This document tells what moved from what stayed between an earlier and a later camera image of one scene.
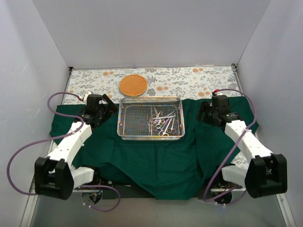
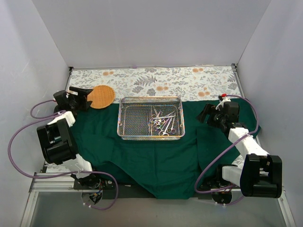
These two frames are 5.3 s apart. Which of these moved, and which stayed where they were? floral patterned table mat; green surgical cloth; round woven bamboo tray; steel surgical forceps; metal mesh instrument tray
Moved: green surgical cloth; round woven bamboo tray
Stayed: metal mesh instrument tray; steel surgical forceps; floral patterned table mat
